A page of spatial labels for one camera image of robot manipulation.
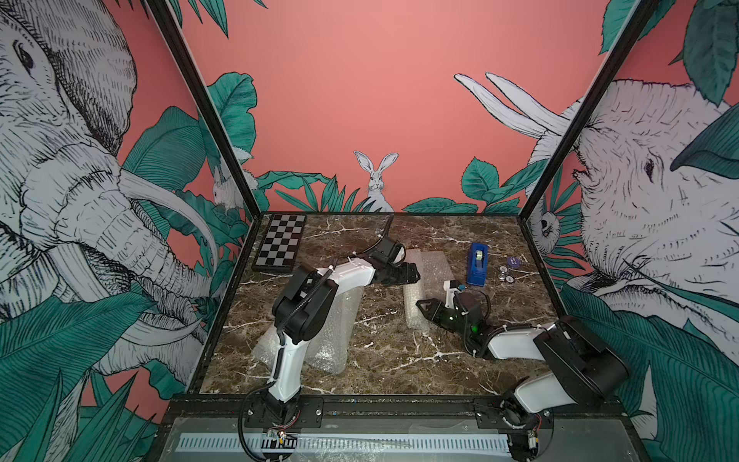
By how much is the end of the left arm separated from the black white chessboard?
0.38 m

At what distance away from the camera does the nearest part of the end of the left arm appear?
790 millimetres

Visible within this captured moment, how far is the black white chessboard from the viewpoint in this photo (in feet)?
3.41
